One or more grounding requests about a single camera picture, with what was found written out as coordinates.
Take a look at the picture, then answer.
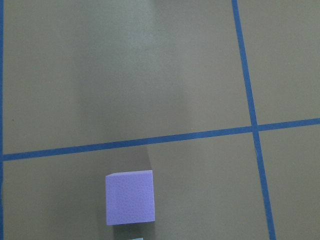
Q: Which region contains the light blue foam block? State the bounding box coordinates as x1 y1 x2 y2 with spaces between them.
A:
130 237 144 240

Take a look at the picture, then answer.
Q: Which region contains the purple foam block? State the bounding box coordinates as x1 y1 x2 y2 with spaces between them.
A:
105 170 156 226

